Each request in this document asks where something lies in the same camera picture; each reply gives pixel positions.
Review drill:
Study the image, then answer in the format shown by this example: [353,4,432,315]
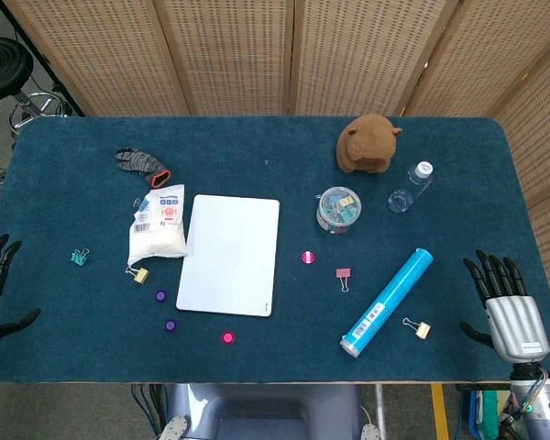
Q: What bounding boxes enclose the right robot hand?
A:
[458,248,550,366]

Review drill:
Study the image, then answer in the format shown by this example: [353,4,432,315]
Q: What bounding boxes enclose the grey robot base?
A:
[158,383,386,440]

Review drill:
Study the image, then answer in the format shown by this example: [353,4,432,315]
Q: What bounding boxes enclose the pink binder clip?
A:
[335,268,354,294]

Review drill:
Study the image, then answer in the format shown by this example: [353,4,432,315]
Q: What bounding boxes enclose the blue plastic crate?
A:
[467,388,510,440]

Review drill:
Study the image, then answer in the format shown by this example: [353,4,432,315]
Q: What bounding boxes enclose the blue cling film roll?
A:
[339,247,435,359]

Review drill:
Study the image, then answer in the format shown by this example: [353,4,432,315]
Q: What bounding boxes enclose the clear plastic water bottle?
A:
[387,160,435,214]

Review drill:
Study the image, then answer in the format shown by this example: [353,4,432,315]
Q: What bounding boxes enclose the white powder bag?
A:
[126,183,189,267]

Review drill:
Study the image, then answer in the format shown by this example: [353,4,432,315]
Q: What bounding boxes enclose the clear jar of binder clips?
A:
[315,185,363,237]

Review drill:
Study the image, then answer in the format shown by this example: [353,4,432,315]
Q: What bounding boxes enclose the grey knit glove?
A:
[115,147,172,189]

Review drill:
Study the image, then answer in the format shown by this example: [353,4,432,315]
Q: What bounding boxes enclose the brown capybara plush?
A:
[336,114,403,175]

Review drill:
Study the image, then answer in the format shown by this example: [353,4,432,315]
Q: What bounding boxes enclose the black round stool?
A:
[0,37,74,137]

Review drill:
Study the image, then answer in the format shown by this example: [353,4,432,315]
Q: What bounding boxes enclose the white magnetic board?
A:
[175,193,281,318]

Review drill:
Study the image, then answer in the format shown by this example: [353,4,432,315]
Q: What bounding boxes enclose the black metal pole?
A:
[0,0,87,118]

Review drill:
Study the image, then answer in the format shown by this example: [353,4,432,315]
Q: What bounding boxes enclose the blue table mat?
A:
[0,115,550,385]

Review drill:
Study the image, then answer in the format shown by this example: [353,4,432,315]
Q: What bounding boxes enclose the blue black cable bunch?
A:
[130,383,169,436]

